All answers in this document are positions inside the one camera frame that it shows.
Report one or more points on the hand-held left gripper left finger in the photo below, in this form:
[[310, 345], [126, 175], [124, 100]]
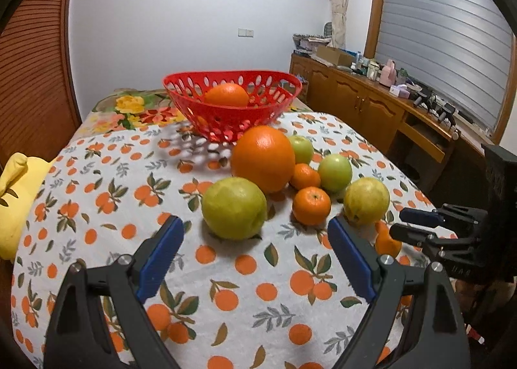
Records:
[[161, 256]]

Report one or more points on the floral blanket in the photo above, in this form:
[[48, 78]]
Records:
[[129, 110]]

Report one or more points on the orange-print white tablecloth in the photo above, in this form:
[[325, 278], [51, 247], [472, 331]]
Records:
[[242, 284]]

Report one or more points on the yellow-green pear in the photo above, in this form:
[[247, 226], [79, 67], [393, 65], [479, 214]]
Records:
[[366, 200]]

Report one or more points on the mandarin orange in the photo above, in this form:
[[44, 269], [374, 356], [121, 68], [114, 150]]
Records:
[[311, 206], [305, 177], [385, 247]]

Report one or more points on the white wall switch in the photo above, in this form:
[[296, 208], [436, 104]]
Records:
[[245, 32]]

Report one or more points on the grey window blind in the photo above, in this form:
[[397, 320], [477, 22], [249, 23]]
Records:
[[436, 30]]

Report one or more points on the medium orange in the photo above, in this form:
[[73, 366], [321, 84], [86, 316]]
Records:
[[226, 95]]

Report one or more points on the red perforated plastic basket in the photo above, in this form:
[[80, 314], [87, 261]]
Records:
[[226, 123]]

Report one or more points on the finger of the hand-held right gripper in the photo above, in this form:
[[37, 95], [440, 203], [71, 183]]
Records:
[[416, 216], [408, 233]]

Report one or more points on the yellow plush toy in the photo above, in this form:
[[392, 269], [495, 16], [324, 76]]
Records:
[[16, 199]]

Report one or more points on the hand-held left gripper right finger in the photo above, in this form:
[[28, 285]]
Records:
[[351, 260]]

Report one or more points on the pink bottle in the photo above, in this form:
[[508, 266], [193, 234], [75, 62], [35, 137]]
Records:
[[388, 72]]

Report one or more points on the wooden sideboard cabinet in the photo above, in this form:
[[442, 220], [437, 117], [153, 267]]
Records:
[[363, 102]]

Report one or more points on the green apple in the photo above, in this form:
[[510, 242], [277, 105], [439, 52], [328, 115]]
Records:
[[303, 150], [335, 172]]

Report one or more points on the cardboard box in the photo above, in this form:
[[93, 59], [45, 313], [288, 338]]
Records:
[[333, 55]]

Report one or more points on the large orange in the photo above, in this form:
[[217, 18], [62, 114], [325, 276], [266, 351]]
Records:
[[262, 159]]

